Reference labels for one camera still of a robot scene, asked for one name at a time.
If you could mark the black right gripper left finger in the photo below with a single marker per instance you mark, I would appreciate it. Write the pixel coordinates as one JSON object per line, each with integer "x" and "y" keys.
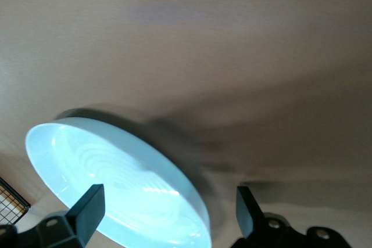
{"x": 87, "y": 213}

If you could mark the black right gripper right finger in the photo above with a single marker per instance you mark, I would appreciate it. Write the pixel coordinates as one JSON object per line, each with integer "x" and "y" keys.
{"x": 248, "y": 216}

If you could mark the light blue round plate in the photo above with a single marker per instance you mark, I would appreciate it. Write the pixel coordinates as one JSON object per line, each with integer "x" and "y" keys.
{"x": 130, "y": 172}

